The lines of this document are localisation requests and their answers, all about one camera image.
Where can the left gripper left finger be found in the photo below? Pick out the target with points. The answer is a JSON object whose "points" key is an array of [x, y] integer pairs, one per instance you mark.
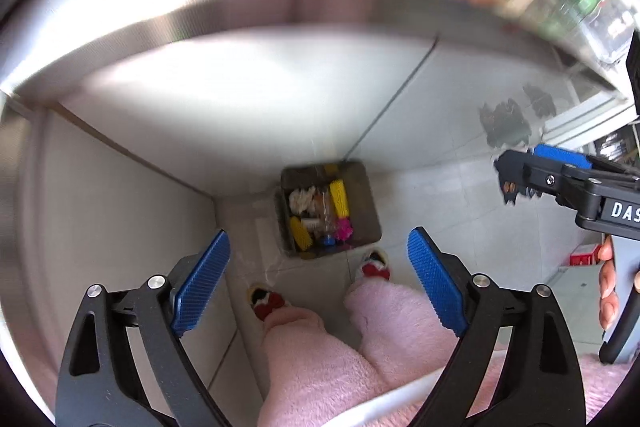
{"points": [[98, 382]]}

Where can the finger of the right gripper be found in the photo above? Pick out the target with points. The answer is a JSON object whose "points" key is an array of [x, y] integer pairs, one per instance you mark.
{"points": [[583, 161], [525, 174]]}

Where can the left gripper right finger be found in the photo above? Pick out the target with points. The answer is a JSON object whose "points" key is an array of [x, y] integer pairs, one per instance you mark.
{"points": [[514, 363]]}

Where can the clear plastic bottle blue cap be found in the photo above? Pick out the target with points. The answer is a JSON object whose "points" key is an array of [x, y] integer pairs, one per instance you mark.
{"points": [[328, 218]]}

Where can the white tissue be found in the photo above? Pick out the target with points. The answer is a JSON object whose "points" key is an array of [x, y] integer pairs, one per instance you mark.
{"points": [[301, 199]]}

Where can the grey trash bin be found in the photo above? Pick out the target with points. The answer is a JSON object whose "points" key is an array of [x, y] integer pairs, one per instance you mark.
{"points": [[362, 228]]}

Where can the person's right hand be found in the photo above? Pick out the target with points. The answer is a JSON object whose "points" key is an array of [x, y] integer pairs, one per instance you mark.
{"points": [[609, 306]]}

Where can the red box on floor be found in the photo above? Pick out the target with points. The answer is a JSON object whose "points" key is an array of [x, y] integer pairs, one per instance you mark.
{"points": [[585, 254]]}

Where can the pink fleece right leg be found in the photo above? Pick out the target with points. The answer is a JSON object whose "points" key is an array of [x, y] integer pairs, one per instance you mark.
{"points": [[401, 336]]}

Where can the pink fleece leg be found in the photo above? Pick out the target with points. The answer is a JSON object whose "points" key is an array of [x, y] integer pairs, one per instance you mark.
{"points": [[401, 336], [313, 376]]}

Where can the right patterned slipper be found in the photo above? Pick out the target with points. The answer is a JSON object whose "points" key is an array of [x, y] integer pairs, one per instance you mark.
{"points": [[374, 265]]}

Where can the patterned slipper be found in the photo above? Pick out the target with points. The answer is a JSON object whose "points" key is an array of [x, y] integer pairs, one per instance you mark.
{"points": [[374, 265], [263, 301]]}

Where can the yellow foam fruit net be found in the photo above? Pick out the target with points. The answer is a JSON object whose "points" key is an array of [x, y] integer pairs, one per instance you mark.
{"points": [[339, 196]]}

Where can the left patterned slipper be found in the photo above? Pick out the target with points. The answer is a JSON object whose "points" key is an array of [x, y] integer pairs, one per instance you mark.
{"points": [[263, 301]]}

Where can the pink fleece left leg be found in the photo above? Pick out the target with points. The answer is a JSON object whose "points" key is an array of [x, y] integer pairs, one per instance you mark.
{"points": [[313, 376]]}

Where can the black cat wall sticker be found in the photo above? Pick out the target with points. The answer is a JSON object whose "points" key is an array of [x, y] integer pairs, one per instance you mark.
{"points": [[505, 125]]}

